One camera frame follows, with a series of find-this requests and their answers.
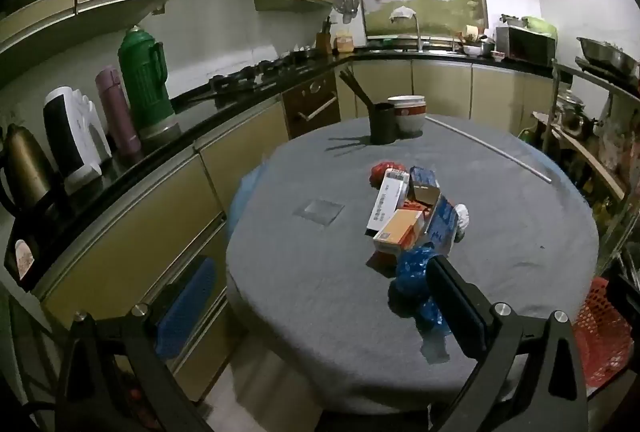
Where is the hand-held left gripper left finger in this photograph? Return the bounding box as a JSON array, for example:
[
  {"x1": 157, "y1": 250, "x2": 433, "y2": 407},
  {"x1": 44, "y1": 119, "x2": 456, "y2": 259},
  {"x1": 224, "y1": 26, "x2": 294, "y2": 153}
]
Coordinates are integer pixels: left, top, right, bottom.
[{"x1": 54, "y1": 257, "x2": 226, "y2": 432}]

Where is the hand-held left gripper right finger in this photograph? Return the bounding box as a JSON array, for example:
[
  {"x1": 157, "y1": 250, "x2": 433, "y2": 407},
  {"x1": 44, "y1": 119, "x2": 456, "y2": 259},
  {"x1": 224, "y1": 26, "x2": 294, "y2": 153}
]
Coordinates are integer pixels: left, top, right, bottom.
[{"x1": 426, "y1": 255, "x2": 591, "y2": 432}]

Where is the blue plastic bag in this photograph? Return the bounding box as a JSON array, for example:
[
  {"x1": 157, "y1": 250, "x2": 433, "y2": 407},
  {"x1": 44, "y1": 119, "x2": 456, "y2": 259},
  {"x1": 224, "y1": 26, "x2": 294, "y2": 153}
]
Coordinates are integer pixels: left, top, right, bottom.
[{"x1": 389, "y1": 246, "x2": 453, "y2": 338}]

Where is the blue printed box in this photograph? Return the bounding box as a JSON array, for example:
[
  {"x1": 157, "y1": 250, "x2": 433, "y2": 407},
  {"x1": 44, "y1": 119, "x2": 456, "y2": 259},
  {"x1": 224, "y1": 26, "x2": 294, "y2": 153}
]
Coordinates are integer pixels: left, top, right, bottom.
[{"x1": 422, "y1": 194, "x2": 461, "y2": 258}]

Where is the orange box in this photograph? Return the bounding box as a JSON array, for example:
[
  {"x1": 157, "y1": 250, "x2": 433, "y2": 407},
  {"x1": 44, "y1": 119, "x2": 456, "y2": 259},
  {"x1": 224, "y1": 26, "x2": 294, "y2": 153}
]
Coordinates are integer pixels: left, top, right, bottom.
[{"x1": 372, "y1": 208, "x2": 426, "y2": 255}]

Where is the red wrapper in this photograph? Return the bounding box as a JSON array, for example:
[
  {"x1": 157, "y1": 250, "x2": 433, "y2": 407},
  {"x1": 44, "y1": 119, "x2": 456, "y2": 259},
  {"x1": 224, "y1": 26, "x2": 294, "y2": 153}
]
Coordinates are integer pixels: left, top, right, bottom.
[{"x1": 402, "y1": 199, "x2": 433, "y2": 218}]

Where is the white long box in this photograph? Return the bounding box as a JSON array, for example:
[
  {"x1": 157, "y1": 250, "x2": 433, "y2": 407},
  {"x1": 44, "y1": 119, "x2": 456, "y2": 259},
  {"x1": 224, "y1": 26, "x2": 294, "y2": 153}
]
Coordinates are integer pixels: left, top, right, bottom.
[{"x1": 365, "y1": 169, "x2": 408, "y2": 235}]

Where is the blue box with brown flap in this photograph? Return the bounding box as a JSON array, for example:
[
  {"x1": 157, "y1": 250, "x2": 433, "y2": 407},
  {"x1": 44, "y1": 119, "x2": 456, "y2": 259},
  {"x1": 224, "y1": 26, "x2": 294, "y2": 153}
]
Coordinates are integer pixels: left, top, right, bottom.
[{"x1": 406, "y1": 166, "x2": 442, "y2": 205}]

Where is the red plastic basket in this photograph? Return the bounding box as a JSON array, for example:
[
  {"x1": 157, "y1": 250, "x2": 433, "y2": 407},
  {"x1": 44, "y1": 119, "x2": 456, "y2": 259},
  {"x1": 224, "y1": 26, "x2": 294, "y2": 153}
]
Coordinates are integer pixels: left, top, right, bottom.
[{"x1": 572, "y1": 277, "x2": 636, "y2": 388}]

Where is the red plastic bag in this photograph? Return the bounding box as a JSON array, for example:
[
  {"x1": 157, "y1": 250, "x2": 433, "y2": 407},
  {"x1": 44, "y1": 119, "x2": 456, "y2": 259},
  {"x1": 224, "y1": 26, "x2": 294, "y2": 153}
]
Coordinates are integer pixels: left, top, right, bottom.
[{"x1": 371, "y1": 160, "x2": 407, "y2": 189}]

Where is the clear plastic container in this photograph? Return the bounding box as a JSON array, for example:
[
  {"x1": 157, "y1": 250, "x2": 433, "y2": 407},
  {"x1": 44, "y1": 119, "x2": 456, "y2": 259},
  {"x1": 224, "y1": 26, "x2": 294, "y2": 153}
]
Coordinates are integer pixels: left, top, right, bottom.
[{"x1": 292, "y1": 198, "x2": 346, "y2": 227}]

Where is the white crumpled wrapper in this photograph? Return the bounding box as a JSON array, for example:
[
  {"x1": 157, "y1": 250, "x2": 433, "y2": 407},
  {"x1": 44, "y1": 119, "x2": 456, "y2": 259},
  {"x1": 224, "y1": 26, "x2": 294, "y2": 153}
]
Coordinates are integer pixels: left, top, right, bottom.
[{"x1": 452, "y1": 204, "x2": 472, "y2": 243}]

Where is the round grey clothed table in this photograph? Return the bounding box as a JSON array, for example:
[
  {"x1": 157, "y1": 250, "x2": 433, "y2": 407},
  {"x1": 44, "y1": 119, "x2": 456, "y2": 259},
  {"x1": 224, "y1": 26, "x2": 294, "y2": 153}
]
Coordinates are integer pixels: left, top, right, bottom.
[{"x1": 225, "y1": 114, "x2": 601, "y2": 415}]

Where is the white thin rod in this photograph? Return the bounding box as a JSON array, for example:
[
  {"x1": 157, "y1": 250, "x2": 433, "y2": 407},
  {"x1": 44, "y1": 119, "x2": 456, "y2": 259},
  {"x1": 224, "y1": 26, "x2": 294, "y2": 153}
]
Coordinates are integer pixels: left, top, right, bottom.
[{"x1": 425, "y1": 116, "x2": 553, "y2": 184}]

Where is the metal storage rack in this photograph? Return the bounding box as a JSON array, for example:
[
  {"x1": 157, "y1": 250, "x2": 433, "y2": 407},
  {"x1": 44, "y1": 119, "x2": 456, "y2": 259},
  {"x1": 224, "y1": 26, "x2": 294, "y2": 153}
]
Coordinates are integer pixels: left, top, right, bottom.
[{"x1": 550, "y1": 57, "x2": 640, "y2": 283}]

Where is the stack of white bowls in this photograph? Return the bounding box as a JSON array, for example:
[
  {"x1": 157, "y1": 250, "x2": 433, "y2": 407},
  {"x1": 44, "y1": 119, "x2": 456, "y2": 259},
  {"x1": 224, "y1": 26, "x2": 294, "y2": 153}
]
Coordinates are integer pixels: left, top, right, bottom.
[{"x1": 387, "y1": 95, "x2": 427, "y2": 138}]

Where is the wooden board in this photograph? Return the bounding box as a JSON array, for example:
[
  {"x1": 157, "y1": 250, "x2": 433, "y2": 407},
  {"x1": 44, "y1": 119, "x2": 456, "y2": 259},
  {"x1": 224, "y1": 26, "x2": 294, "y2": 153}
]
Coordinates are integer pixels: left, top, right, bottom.
[{"x1": 532, "y1": 112, "x2": 626, "y2": 200}]

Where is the white and black heater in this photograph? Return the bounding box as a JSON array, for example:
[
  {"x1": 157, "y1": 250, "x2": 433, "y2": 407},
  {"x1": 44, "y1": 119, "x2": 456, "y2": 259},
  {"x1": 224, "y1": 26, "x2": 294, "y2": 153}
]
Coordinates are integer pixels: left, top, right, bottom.
[{"x1": 42, "y1": 86, "x2": 113, "y2": 195}]

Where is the pink thermos bottle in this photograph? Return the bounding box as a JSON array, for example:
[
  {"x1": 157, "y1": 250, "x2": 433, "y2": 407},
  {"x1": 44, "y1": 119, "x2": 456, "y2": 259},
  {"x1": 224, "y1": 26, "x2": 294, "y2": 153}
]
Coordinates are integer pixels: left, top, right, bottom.
[{"x1": 95, "y1": 67, "x2": 143, "y2": 163}]

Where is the brass kettle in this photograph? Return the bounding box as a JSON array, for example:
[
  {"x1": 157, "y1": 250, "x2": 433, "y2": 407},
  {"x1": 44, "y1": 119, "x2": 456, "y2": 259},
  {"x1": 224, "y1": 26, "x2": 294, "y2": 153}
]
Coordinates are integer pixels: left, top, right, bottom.
[{"x1": 0, "y1": 123, "x2": 63, "y2": 223}]

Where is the green thermos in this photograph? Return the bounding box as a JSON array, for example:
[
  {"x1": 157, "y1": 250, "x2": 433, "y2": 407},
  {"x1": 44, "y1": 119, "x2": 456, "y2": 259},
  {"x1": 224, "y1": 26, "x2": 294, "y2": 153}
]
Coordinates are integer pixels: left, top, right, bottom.
[{"x1": 118, "y1": 26, "x2": 181, "y2": 140}]

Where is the built-in oven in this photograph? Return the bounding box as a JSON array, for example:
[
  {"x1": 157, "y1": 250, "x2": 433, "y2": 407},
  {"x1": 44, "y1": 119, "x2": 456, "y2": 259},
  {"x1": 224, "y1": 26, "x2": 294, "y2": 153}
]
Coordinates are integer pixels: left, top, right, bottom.
[{"x1": 281, "y1": 71, "x2": 341, "y2": 140}]

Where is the gas stove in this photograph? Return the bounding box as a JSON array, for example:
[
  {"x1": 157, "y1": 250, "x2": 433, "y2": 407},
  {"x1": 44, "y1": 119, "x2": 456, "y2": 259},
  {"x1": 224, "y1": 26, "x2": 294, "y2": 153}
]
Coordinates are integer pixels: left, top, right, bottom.
[{"x1": 207, "y1": 49, "x2": 326, "y2": 95}]

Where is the toaster oven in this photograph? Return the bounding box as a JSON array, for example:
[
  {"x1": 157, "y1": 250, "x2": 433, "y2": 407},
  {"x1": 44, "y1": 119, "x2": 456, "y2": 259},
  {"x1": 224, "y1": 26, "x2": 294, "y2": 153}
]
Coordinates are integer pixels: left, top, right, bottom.
[{"x1": 495, "y1": 26, "x2": 557, "y2": 63}]

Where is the metal faucet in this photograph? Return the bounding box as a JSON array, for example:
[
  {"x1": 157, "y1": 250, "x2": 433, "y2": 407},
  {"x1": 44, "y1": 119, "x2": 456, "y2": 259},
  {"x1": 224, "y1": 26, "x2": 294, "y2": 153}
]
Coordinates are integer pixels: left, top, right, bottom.
[{"x1": 414, "y1": 14, "x2": 431, "y2": 53}]

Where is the green cloth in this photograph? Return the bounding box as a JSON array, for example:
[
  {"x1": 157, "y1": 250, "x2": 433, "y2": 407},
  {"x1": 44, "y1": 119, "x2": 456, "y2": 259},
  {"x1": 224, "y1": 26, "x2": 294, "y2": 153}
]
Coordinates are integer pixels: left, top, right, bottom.
[{"x1": 520, "y1": 16, "x2": 558, "y2": 38}]

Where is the metal basin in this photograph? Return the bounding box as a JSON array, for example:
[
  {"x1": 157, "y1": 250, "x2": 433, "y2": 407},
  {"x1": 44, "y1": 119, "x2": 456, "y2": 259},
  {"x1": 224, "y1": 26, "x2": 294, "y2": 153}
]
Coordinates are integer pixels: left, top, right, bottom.
[{"x1": 576, "y1": 37, "x2": 640, "y2": 78}]

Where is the knife block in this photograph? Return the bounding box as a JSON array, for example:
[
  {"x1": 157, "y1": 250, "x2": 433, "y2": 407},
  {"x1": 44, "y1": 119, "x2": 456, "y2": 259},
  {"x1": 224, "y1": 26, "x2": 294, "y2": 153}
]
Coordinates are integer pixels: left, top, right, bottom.
[{"x1": 315, "y1": 18, "x2": 333, "y2": 55}]

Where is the hanging metal strainer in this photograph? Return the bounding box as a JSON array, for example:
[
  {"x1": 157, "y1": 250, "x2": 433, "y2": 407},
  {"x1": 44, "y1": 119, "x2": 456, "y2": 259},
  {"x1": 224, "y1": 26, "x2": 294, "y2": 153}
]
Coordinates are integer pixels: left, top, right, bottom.
[{"x1": 332, "y1": 0, "x2": 360, "y2": 25}]

